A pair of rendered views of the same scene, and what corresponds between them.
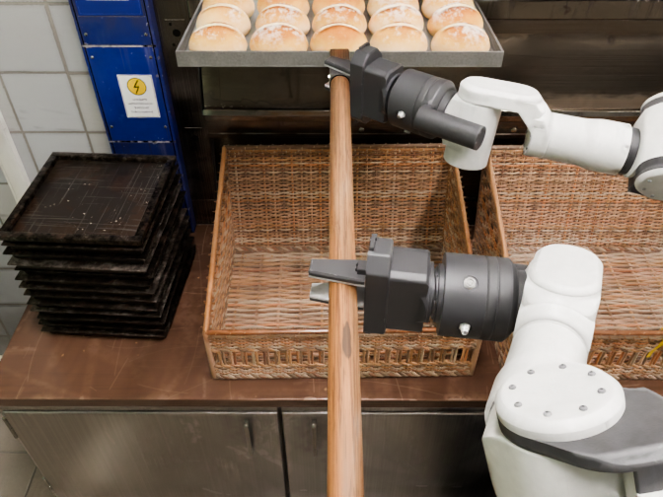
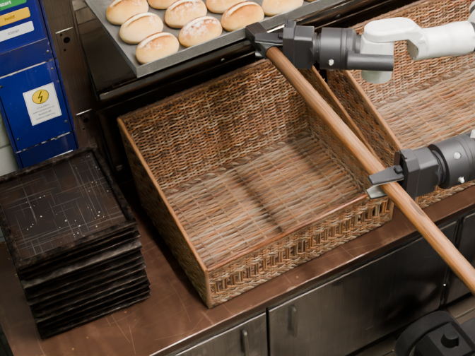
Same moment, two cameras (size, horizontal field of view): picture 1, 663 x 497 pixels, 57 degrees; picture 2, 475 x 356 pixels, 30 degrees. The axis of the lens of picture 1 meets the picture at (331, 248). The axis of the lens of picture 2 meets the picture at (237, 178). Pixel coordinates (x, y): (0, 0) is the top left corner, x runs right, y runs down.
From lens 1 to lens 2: 1.09 m
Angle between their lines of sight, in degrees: 18
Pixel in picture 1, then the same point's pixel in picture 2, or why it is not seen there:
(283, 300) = (218, 227)
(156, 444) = not seen: outside the picture
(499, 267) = (466, 141)
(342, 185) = (343, 126)
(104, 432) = not seen: outside the picture
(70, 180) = (25, 200)
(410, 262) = (423, 157)
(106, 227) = (95, 223)
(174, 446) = not seen: outside the picture
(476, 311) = (465, 168)
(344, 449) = (454, 253)
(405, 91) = (330, 46)
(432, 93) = (349, 42)
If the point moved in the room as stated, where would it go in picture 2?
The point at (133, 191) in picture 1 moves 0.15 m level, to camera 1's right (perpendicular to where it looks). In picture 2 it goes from (88, 186) to (145, 162)
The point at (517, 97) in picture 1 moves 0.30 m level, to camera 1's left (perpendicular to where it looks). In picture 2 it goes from (406, 30) to (279, 80)
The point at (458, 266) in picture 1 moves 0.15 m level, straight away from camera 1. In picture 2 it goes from (447, 149) to (418, 95)
